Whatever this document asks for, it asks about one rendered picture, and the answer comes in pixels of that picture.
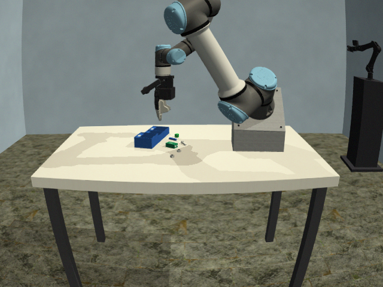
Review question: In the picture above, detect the green 9v battery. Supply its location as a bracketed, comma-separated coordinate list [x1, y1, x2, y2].
[166, 142, 178, 149]

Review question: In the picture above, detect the blue rack of bins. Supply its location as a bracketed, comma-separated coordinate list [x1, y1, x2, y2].
[134, 126, 169, 149]

